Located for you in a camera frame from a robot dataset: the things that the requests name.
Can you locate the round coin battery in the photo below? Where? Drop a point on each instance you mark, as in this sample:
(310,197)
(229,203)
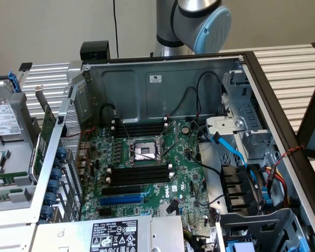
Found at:
(185,129)

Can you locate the grey parts rack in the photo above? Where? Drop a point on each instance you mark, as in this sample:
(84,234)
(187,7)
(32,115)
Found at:
(18,155)

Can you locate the grey drive cage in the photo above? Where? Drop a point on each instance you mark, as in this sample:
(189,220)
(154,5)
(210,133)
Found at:
(252,220)

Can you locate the silver chipset heat sink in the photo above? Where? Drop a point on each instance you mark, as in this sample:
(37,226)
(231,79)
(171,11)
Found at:
(161,210)

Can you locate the green graphics card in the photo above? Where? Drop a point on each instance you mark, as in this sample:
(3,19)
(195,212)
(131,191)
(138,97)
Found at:
(46,123)

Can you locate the silver metal disk bay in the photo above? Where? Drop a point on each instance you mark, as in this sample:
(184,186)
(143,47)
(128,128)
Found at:
(225,124)

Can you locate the short black expansion slot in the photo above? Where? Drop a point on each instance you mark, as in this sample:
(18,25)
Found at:
(105,212)

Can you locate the black box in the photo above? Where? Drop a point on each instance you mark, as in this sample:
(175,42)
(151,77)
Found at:
(94,50)

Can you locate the black case fan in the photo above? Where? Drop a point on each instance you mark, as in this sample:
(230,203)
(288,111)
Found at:
(233,183)

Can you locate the silver socket cover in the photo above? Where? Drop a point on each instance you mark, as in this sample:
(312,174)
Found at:
(174,128)

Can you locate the blue expansion slot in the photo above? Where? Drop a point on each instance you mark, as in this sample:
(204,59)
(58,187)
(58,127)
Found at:
(120,200)

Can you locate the silver hard disk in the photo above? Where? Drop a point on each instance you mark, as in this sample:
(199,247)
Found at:
(5,120)

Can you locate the green motherboard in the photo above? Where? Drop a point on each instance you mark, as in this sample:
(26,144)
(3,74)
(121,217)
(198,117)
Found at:
(157,189)

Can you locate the blue disk bracket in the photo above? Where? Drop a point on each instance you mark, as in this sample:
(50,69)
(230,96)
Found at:
(14,81)

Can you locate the open metal PC case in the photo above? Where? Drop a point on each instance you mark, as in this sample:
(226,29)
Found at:
(178,73)

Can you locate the black framed side panel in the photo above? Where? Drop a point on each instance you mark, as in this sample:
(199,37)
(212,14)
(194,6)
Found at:
(303,131)

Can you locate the blue slot retention clip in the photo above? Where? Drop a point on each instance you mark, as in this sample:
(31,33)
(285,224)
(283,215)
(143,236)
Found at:
(56,173)
(62,152)
(58,162)
(50,198)
(46,211)
(53,186)

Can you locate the white case sticker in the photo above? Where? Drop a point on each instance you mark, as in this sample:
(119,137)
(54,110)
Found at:
(154,78)

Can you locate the silver power supply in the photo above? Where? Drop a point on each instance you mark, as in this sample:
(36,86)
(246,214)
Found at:
(68,236)

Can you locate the long black expansion slot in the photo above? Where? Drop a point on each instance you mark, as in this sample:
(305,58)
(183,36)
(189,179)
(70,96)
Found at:
(120,190)

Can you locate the CPU socket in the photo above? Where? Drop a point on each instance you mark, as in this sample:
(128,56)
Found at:
(143,152)

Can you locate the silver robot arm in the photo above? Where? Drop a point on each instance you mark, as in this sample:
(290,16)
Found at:
(168,26)

